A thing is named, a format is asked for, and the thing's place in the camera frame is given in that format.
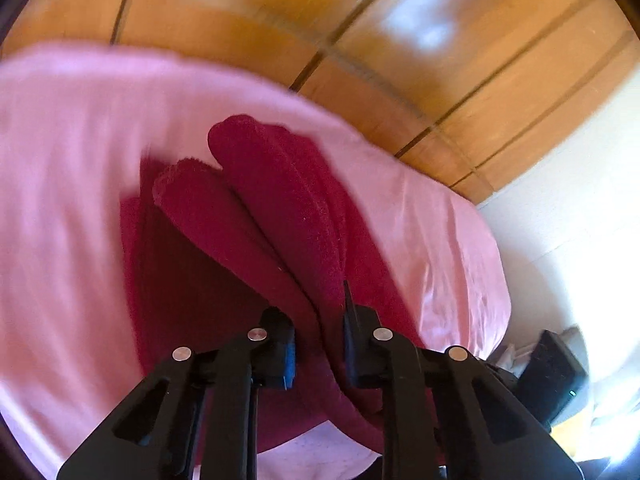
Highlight dark red towel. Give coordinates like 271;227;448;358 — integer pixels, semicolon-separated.
119;114;441;466

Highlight wooden wardrobe doors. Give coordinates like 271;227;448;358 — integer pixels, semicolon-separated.
0;0;640;208

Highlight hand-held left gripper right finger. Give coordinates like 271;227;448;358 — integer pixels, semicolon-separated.
341;280;583;480

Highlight black box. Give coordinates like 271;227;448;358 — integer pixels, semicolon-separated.
517;329;590;423

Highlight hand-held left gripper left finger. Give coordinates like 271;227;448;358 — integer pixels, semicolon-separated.
56;306;299;480

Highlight pink bed sheet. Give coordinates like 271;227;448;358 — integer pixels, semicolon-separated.
0;42;513;480

